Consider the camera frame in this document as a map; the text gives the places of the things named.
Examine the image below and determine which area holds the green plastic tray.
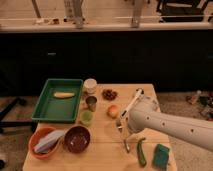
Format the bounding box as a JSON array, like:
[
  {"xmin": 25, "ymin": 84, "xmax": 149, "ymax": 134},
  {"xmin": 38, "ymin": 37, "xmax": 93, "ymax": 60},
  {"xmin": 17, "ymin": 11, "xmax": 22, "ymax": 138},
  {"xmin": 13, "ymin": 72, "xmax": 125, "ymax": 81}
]
[{"xmin": 32, "ymin": 79, "xmax": 83, "ymax": 123}]

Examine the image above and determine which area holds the orange plastic bowl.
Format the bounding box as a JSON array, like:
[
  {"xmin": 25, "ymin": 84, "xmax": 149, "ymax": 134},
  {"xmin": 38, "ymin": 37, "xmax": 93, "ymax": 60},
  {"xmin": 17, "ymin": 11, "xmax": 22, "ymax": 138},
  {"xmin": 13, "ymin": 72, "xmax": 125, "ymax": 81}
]
[{"xmin": 28, "ymin": 127, "xmax": 59, "ymax": 160}]

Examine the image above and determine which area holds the grey metal cup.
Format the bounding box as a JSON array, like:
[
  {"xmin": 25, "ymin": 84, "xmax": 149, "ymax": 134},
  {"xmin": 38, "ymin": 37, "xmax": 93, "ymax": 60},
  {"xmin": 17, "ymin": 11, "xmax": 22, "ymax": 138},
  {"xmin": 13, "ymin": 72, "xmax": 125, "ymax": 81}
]
[{"xmin": 86, "ymin": 96, "xmax": 97, "ymax": 112}]

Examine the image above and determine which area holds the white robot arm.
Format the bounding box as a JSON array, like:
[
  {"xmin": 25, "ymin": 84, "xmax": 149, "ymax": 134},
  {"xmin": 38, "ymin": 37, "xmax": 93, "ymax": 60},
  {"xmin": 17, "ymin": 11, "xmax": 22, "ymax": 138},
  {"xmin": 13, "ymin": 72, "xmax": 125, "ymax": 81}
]
[{"xmin": 122, "ymin": 96, "xmax": 213, "ymax": 152}]

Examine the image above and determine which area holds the dark red bowl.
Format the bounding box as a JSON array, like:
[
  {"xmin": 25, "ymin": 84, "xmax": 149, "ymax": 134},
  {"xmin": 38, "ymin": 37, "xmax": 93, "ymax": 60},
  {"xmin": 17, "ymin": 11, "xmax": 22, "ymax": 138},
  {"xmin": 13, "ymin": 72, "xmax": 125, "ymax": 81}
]
[{"xmin": 64, "ymin": 126, "xmax": 90, "ymax": 154}]

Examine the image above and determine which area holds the teal green sponge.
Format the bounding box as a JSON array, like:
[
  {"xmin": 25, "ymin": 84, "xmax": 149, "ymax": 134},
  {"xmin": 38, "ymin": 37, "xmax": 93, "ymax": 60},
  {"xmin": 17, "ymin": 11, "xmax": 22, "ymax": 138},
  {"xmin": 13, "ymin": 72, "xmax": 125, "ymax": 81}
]
[{"xmin": 152, "ymin": 144, "xmax": 170, "ymax": 171}]

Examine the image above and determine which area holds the lavender cloth in bowl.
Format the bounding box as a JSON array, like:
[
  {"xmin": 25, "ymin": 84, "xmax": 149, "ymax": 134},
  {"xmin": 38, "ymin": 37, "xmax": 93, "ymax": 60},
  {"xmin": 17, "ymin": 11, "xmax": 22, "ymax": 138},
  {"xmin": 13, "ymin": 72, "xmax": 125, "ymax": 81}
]
[{"xmin": 34, "ymin": 130, "xmax": 65, "ymax": 153}]

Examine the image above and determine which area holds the small green cup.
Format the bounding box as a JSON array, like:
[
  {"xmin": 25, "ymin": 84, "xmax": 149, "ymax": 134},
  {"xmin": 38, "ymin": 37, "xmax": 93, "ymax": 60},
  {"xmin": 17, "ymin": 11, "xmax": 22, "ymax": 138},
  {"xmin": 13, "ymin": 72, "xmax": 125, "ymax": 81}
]
[{"xmin": 80, "ymin": 110, "xmax": 93, "ymax": 126}]

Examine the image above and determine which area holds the bunch of dark grapes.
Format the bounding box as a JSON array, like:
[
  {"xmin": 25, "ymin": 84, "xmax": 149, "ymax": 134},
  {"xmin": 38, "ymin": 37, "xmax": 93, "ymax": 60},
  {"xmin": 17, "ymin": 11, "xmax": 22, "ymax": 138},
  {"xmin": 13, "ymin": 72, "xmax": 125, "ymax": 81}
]
[{"xmin": 102, "ymin": 89, "xmax": 118, "ymax": 101}]

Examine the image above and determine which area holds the silver metal fork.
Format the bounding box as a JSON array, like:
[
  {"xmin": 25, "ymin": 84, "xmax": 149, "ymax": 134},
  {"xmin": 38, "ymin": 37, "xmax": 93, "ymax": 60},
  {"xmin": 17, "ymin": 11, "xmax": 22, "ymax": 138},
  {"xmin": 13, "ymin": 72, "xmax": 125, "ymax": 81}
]
[{"xmin": 115, "ymin": 118, "xmax": 130, "ymax": 153}]

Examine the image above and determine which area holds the orange peach fruit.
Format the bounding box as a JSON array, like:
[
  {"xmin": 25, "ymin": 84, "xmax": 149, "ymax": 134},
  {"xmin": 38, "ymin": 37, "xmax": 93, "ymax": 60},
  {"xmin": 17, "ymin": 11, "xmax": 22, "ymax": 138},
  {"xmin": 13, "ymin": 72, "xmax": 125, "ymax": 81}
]
[{"xmin": 107, "ymin": 105, "xmax": 119, "ymax": 118}]

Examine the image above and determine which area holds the green chili pepper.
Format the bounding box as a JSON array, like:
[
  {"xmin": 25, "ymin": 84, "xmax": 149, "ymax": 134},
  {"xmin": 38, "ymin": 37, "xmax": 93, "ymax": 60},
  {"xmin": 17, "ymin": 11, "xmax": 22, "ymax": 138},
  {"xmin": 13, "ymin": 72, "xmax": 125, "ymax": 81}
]
[{"xmin": 137, "ymin": 138, "xmax": 147, "ymax": 167}]

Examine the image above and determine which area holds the wooden table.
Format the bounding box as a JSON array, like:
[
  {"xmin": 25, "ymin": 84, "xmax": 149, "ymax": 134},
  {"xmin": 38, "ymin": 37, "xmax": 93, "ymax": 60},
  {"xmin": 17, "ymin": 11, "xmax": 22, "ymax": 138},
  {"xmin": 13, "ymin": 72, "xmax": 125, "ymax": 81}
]
[{"xmin": 23, "ymin": 84, "xmax": 170, "ymax": 171}]

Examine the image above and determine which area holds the black office chair base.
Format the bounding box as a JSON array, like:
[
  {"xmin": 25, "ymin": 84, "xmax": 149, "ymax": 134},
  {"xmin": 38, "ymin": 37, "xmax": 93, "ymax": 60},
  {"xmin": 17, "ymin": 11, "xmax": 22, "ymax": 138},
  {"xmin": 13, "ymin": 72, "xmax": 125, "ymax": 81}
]
[{"xmin": 0, "ymin": 96, "xmax": 38, "ymax": 134}]

